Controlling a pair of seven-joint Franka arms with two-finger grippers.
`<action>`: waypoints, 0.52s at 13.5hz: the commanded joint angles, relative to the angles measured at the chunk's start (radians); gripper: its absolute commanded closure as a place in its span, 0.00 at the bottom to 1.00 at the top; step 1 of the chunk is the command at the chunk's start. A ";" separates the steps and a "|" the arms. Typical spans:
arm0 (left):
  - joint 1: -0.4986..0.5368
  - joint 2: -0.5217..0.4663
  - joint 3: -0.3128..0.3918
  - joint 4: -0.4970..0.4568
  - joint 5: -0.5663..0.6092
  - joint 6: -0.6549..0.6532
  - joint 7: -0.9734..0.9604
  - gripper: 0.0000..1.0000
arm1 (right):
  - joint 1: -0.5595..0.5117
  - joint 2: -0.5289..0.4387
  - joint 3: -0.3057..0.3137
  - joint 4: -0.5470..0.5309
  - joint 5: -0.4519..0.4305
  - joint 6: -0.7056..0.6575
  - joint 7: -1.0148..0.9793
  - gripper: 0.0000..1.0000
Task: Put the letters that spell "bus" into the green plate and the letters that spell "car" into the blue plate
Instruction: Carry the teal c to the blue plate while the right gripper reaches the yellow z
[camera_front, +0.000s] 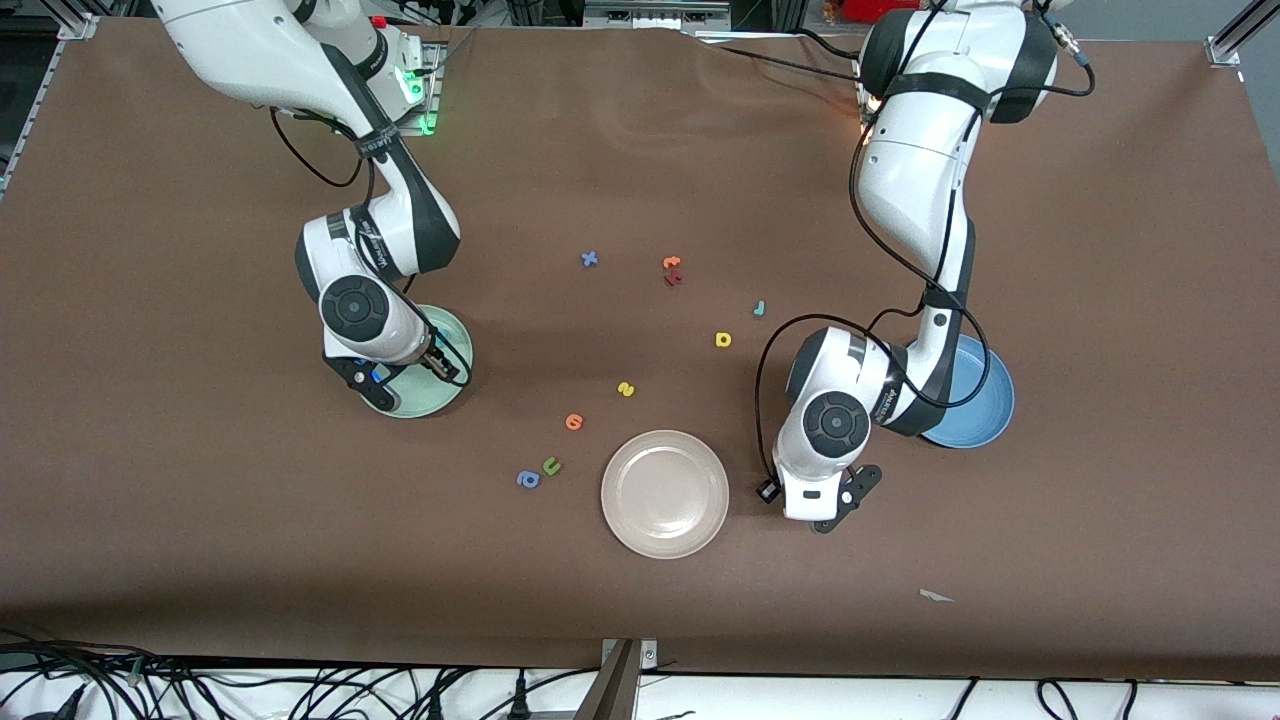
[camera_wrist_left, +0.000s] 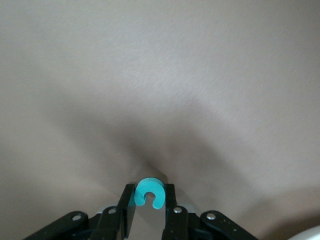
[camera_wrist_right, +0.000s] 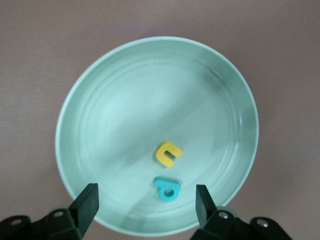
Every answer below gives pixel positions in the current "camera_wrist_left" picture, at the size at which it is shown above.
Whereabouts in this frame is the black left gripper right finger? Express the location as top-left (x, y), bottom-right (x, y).
top-left (161, 183), bottom-right (258, 240)

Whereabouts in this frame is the brown paper table cover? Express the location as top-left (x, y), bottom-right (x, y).
top-left (0, 0), bottom-right (320, 240)

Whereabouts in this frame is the beige plate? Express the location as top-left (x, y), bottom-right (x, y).
top-left (291, 226), bottom-right (320, 240)

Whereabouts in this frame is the teal foam letter c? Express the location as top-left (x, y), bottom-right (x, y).
top-left (134, 177), bottom-right (165, 210)

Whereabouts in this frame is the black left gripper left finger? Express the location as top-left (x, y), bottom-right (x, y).
top-left (23, 184), bottom-right (137, 240)

